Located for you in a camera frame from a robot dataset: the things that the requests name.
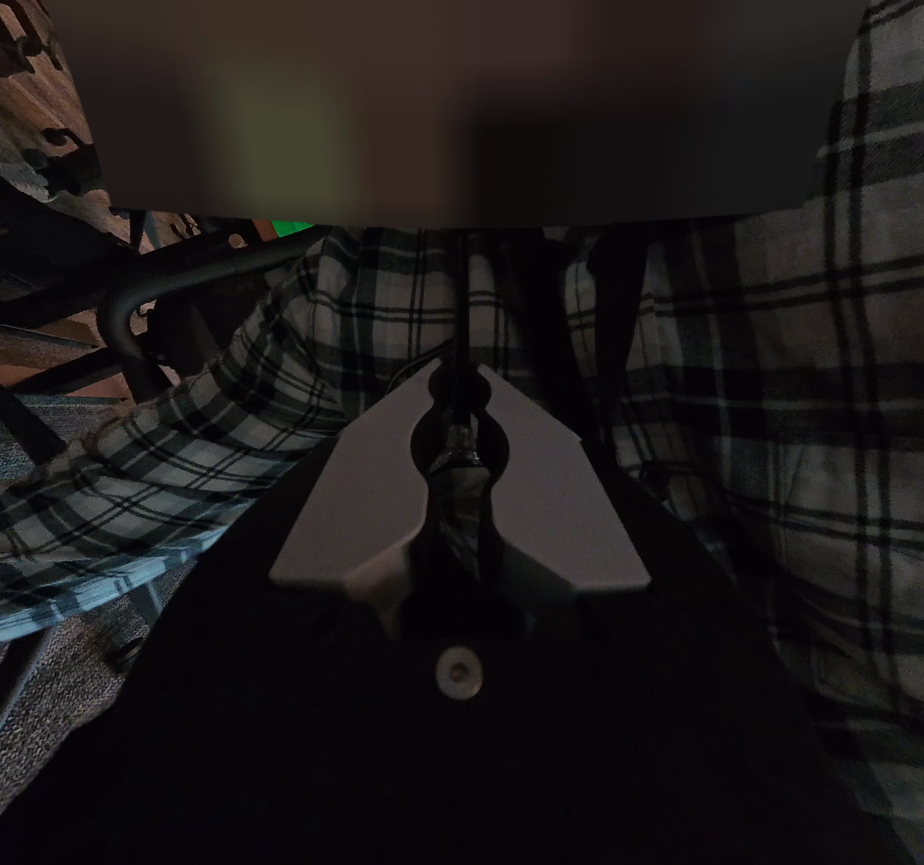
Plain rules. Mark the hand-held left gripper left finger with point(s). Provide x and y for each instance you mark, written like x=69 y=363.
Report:
x=354 y=504

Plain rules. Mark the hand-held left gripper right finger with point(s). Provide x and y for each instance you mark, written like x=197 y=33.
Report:
x=571 y=519

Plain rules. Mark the person's right forearm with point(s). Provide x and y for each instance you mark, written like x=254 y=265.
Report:
x=173 y=461

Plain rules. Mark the green object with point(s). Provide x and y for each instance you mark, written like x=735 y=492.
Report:
x=293 y=227

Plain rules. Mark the black metal chair frame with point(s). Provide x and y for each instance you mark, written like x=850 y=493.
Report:
x=159 y=276

